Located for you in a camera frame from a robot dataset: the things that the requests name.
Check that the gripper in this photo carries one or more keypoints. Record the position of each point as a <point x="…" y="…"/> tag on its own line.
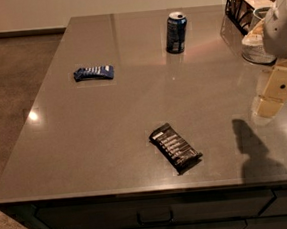
<point x="282" y="32"/>

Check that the black chocolate rxbar wrapper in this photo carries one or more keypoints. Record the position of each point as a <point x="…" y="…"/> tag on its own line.
<point x="175" y="148"/>

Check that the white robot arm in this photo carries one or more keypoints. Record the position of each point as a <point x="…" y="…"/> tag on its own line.
<point x="275" y="32"/>

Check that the blue blueberry rxbar wrapper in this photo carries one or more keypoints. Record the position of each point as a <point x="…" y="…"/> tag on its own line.
<point x="97" y="72"/>

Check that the stack of paper bowls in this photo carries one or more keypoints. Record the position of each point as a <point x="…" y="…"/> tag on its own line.
<point x="252" y="43"/>

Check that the blue soda can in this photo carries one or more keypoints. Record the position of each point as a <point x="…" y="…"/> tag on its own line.
<point x="176" y="32"/>

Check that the black wire basket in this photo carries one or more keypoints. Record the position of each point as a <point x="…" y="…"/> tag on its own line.
<point x="240" y="13"/>

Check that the dark drawer handle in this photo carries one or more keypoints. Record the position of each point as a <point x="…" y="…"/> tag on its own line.
<point x="155" y="216"/>

